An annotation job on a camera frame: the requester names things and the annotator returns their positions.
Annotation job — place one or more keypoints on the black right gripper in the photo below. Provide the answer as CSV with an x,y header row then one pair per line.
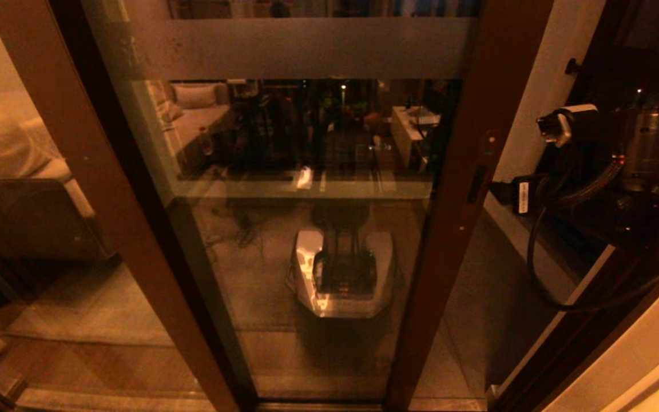
x,y
587,171

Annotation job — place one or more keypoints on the brown-framed sliding glass door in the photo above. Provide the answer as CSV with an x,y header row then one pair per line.
x,y
478,86

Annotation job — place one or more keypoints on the black balcony railing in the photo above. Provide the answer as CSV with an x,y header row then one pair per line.
x,y
650,57

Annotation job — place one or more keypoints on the dark brown door jamb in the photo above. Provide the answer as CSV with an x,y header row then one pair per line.
x,y
581,355

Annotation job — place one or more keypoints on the brown-framed fixed glass panel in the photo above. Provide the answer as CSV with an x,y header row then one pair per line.
x,y
106,189

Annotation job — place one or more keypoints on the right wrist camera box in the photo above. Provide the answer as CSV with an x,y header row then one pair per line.
x,y
523,197

